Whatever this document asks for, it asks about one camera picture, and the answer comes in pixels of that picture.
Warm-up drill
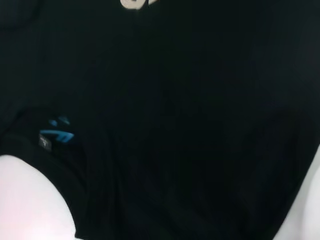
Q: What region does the black shirt with FREE print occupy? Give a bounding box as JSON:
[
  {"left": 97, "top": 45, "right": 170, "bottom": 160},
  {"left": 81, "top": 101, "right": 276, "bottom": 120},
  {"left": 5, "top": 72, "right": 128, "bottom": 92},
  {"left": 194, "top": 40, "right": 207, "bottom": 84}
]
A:
[{"left": 0, "top": 0, "right": 320, "bottom": 240}]

